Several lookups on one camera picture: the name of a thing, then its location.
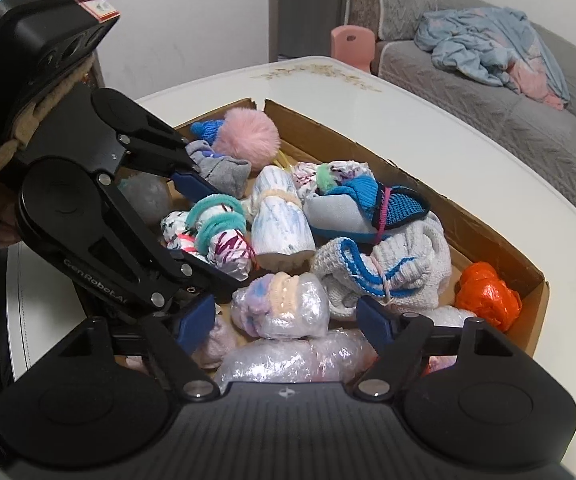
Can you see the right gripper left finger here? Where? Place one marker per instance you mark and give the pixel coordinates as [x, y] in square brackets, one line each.
[173, 341]

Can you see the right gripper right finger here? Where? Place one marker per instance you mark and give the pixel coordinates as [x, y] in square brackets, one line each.
[399, 340]

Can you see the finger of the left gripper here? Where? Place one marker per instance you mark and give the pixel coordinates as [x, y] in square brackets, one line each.
[202, 275]
[192, 186]

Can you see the grey sock roll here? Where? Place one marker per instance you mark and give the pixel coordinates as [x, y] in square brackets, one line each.
[229, 175]

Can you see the lilac sock roll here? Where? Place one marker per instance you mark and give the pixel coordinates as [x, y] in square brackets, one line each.
[222, 340]

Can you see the teal banded patterned bundle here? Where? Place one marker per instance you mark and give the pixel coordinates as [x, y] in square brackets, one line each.
[213, 230]

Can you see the bubble wrap roll teal band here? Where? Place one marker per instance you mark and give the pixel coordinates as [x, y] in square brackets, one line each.
[148, 195]

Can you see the pink white bubble wrap bundle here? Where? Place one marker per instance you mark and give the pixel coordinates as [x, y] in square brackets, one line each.
[446, 316]

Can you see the clear plastic bag roll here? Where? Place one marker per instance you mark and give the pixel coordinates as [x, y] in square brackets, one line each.
[339, 356]

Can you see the pink fluffy pompom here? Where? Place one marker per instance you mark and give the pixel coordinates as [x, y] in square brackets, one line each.
[243, 133]

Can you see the pastel plastic bundle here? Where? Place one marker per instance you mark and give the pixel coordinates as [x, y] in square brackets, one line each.
[282, 306]

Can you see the orange plastic bag bundle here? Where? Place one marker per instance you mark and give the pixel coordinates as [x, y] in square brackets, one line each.
[481, 291]

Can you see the white blue striped roll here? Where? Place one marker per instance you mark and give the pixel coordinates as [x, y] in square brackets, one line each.
[280, 235]

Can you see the white purple patterned bundle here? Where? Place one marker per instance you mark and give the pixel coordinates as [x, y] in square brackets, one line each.
[311, 178]

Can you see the blue teal knit sock bundle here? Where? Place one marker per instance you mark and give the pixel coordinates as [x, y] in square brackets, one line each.
[364, 210]

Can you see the white knit blue trim bundle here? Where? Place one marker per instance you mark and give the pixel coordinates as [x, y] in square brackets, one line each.
[409, 269]

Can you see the shallow cardboard box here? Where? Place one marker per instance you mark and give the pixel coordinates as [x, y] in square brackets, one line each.
[470, 240]

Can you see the pink plastic child chair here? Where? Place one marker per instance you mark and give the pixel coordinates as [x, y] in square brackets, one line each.
[353, 45]

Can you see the grey covered sofa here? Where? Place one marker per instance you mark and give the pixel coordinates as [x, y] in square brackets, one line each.
[538, 134]

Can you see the pink cloth on sofa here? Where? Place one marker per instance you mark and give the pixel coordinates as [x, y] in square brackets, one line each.
[530, 79]

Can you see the light blue blanket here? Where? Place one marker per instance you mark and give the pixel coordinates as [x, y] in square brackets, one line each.
[481, 44]

